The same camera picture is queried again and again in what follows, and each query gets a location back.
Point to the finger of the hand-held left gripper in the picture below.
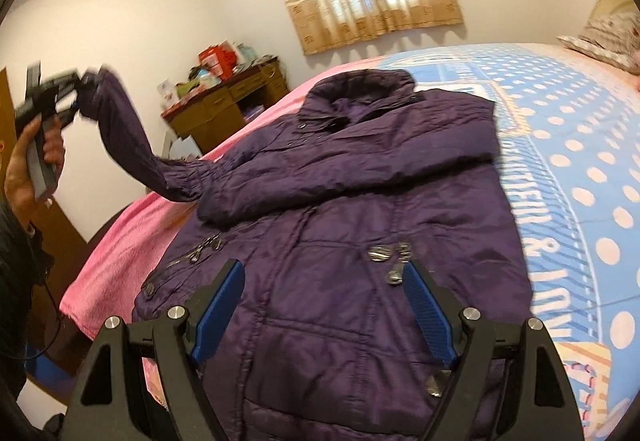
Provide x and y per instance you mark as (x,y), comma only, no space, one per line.
(67,113)
(62,81)

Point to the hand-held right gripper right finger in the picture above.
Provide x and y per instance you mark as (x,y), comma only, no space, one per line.
(425,316)

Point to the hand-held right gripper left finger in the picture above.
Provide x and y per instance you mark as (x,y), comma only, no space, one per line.
(220,313)

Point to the purple padded jacket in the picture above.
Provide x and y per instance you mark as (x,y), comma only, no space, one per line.
(340,201)

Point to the person's left hand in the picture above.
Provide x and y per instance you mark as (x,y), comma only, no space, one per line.
(17,176)

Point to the white printed card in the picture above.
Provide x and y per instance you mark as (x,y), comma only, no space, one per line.
(167,93)

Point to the white paper bags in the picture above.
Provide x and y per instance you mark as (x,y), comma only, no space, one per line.
(180,146)

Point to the pink fleece blanket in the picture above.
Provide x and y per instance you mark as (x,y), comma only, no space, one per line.
(120,246)

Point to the green package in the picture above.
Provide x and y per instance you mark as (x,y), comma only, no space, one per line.
(187,88)

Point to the blue and white package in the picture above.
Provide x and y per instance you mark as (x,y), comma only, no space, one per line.
(206,78)

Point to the brown wooden desk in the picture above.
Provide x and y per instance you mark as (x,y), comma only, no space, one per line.
(220,108)

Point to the red gift box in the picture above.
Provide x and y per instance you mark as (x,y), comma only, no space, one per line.
(217,61)

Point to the person's dark clothing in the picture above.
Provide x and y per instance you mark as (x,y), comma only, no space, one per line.
(20,301)

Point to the blue polka-dot printed blanket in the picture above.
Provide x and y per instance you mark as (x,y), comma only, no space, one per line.
(575,161)

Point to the patterned pillow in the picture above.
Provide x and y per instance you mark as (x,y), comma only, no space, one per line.
(600,43)

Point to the beige headboard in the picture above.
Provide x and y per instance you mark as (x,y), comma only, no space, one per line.
(607,3)

